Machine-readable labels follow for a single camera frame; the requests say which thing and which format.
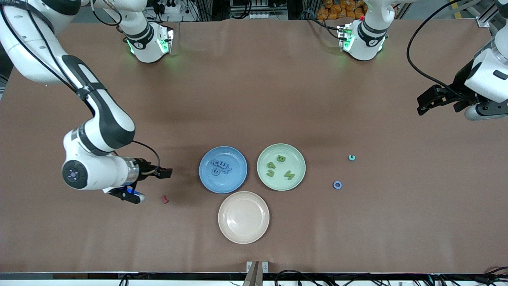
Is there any blue plate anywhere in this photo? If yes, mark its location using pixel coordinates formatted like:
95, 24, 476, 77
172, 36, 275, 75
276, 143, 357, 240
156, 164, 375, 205
199, 146, 248, 194

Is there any beige plate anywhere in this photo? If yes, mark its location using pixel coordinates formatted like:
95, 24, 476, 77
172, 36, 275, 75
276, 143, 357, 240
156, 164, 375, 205
218, 191, 270, 244

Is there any brown paper table cover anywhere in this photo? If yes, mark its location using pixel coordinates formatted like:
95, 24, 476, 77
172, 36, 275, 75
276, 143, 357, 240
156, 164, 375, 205
0, 19, 508, 274

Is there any bag of orange fruit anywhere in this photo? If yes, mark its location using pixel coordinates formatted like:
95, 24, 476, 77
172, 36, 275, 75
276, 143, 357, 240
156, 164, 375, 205
316, 0, 371, 20

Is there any green plate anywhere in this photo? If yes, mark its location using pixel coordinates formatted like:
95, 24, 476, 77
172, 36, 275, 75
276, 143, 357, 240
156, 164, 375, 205
257, 143, 306, 191

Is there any white power strip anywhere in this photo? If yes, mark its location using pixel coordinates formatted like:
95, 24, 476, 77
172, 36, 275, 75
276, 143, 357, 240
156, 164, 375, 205
248, 11, 288, 20
157, 0, 181, 14

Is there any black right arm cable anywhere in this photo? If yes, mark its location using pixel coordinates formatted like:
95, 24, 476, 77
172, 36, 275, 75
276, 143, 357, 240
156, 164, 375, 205
0, 0, 161, 171

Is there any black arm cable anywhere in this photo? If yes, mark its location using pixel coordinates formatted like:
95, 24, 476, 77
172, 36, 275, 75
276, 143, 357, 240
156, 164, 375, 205
0, 0, 161, 171
406, 0, 477, 98

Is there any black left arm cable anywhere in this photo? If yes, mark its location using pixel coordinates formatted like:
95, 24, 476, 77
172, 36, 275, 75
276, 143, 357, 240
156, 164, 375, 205
406, 0, 477, 98

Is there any aluminium frame post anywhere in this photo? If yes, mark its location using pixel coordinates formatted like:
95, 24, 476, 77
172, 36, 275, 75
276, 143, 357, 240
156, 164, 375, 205
476, 0, 496, 28

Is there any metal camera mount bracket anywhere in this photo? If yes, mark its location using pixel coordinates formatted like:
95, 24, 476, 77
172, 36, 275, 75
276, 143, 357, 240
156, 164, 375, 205
246, 261, 269, 286

